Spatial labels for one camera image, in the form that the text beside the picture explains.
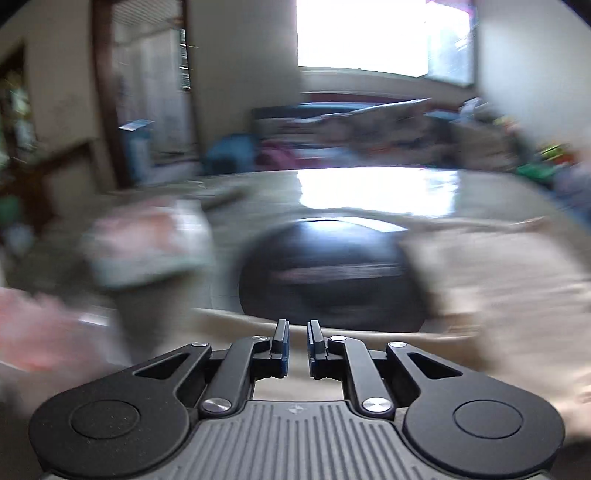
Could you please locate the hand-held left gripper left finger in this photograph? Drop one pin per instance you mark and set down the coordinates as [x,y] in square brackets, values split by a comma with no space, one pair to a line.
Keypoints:
[282,353]

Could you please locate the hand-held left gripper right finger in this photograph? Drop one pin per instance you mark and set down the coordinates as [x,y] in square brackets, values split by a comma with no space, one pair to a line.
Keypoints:
[314,353]

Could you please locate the cream garment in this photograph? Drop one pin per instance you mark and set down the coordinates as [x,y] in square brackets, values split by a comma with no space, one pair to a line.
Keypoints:
[508,300]

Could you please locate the black round cooktop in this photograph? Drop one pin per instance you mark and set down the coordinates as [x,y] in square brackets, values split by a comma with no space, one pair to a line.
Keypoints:
[323,277]

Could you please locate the grey quilted star table cover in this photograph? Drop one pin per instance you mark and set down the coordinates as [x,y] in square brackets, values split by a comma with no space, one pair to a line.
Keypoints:
[258,221]

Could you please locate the tissue packet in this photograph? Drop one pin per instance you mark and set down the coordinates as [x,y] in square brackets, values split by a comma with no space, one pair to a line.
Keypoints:
[147,244]

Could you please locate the pink cloth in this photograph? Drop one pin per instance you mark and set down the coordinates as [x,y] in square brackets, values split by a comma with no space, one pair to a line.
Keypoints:
[276,154]

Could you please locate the large butterfly print cushion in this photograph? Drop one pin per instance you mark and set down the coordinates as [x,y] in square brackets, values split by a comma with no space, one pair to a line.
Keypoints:
[351,124]

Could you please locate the blue sofa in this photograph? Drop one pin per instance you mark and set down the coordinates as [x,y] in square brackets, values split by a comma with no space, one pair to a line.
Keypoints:
[461,143]

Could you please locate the green basin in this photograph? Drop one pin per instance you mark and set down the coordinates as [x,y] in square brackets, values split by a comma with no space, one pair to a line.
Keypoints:
[542,161]

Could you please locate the window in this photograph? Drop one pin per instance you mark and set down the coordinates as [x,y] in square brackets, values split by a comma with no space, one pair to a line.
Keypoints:
[383,32]

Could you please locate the dark wooden door frame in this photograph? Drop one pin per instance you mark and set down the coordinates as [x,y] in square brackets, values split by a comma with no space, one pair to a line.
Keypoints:
[104,92]

